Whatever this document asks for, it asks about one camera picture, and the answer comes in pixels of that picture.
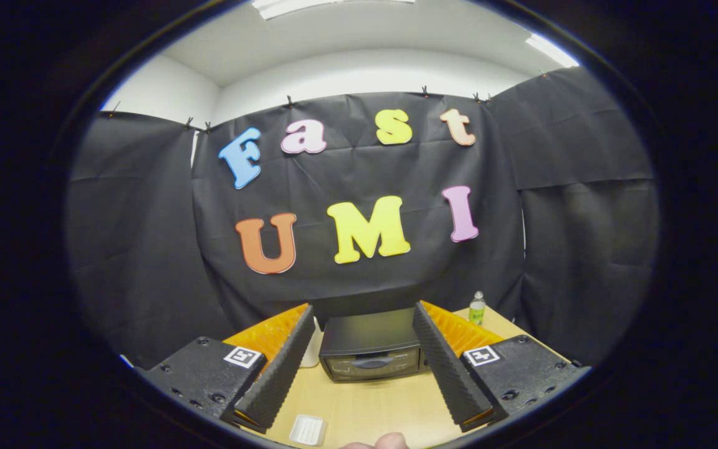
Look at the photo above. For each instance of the white pop-up toaster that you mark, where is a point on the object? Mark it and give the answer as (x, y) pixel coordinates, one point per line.
(312, 352)

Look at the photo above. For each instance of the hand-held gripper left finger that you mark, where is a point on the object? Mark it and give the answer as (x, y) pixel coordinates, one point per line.
(281, 374)

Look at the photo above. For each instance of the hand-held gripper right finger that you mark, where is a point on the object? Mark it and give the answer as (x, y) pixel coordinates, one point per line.
(449, 374)

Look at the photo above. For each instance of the small ceiling light panel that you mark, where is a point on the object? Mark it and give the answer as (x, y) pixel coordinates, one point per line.
(551, 50)

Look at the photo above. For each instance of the long ceiling light panel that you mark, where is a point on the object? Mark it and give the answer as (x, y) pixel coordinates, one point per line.
(309, 5)

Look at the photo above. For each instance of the small white plastic tray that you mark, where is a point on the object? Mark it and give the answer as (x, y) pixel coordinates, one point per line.
(307, 430)

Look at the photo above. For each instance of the black toaster oven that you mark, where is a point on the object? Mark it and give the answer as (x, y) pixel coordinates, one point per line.
(365, 330)

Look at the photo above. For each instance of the green drink bottle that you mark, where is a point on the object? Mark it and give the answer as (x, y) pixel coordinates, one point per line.
(477, 313)

